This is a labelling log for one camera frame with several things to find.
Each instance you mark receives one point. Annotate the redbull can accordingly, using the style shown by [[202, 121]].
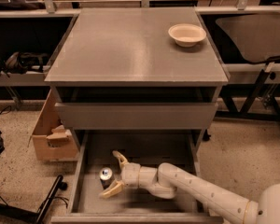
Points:
[[106, 177]]

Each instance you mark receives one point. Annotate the top grey drawer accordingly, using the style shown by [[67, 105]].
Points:
[[87, 116]]

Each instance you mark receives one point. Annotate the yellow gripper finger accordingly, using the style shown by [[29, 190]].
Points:
[[121, 158], [115, 188]]

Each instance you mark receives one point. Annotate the white paper bowl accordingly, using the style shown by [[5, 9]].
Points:
[[187, 35]]

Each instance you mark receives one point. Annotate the black office chair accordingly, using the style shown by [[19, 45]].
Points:
[[257, 37]]

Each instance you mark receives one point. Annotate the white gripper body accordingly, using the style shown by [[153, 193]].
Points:
[[130, 174]]

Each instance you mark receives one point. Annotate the cardboard box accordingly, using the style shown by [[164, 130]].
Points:
[[52, 142]]

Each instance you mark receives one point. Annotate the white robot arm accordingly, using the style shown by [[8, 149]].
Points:
[[166, 179]]

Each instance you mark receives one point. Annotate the grey drawer cabinet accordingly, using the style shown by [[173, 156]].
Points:
[[126, 56]]

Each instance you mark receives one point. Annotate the black headset on shelf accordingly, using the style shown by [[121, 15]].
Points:
[[22, 62]]

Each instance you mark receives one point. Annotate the open middle drawer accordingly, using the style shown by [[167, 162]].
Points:
[[132, 206]]

